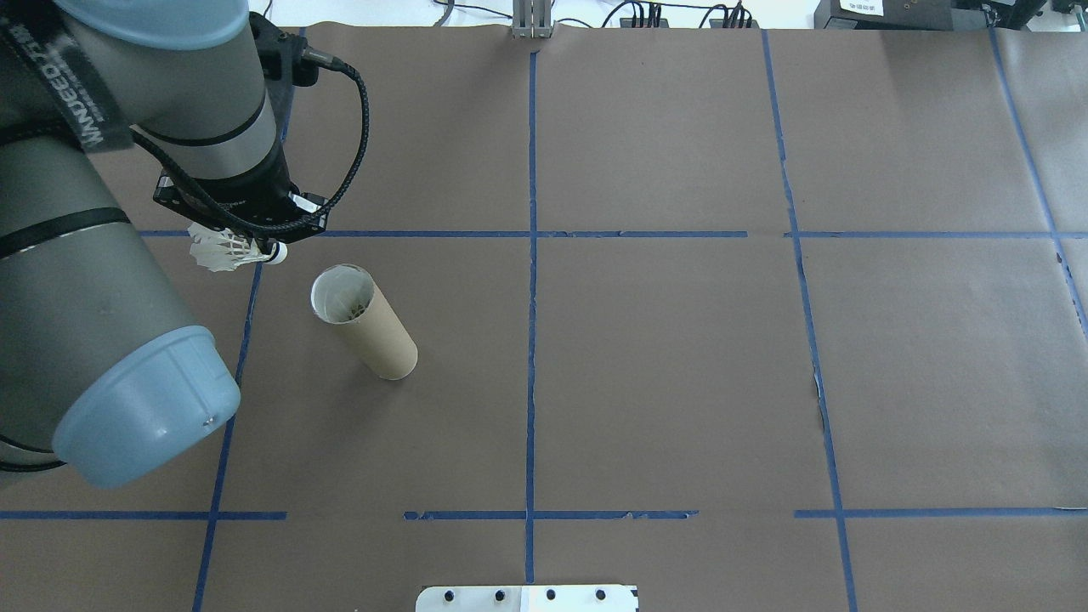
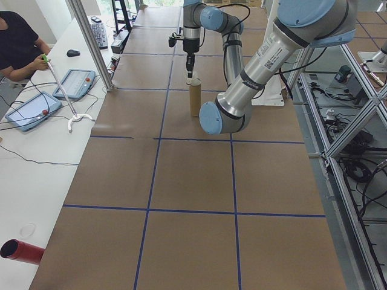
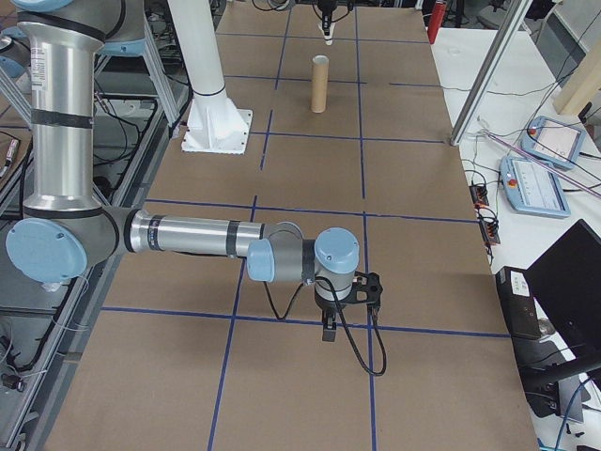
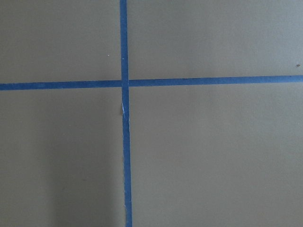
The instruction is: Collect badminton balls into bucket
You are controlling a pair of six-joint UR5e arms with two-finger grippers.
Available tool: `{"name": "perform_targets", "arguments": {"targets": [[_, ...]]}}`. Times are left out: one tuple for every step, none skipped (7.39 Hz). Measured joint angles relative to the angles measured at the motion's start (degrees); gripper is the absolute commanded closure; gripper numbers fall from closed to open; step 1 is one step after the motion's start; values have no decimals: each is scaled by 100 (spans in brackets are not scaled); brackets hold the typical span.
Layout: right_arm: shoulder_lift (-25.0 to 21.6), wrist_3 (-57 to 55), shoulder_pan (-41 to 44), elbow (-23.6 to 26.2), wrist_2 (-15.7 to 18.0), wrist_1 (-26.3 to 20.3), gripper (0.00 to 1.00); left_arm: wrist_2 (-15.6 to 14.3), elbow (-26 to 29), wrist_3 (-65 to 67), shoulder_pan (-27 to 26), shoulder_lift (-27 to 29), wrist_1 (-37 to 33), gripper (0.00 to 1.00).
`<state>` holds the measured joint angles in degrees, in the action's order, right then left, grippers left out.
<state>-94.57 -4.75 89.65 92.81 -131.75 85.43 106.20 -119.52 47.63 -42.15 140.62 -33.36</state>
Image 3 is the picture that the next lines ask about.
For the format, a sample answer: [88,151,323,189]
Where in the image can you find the blue cable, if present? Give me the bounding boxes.
[555,375,593,451]

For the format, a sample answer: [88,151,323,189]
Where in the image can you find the brown cardboard tube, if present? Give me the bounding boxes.
[309,54,331,115]

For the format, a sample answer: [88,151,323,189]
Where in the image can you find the small orange black circuit board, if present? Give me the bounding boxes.
[478,218,502,246]
[469,182,491,209]

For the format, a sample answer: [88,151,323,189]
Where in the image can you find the red bottle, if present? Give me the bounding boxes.
[427,0,448,46]

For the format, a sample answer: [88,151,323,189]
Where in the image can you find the pale wooden beam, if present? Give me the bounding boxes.
[552,44,601,117]

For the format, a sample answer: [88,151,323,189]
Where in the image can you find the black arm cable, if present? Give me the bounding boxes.
[261,275,388,378]

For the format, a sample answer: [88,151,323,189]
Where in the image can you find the aluminium profile post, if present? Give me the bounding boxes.
[448,0,535,148]

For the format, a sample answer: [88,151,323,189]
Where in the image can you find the white side table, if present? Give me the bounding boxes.
[427,25,601,451]

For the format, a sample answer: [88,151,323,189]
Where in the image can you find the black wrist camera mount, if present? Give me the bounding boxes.
[349,271,385,317]

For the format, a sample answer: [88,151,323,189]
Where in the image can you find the black box device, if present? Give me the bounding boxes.
[495,265,547,342]

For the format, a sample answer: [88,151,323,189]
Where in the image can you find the white marker pen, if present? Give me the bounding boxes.
[2,137,21,179]

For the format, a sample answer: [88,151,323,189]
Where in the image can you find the black monitor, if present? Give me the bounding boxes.
[524,218,601,361]

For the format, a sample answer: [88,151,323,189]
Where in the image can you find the light blue teach pendant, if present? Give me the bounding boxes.
[498,154,573,220]
[519,115,587,172]

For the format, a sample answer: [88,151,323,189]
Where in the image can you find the white column with base plate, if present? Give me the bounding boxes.
[166,0,255,157]

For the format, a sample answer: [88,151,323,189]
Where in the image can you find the thin pink rod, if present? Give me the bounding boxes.
[481,130,601,199]

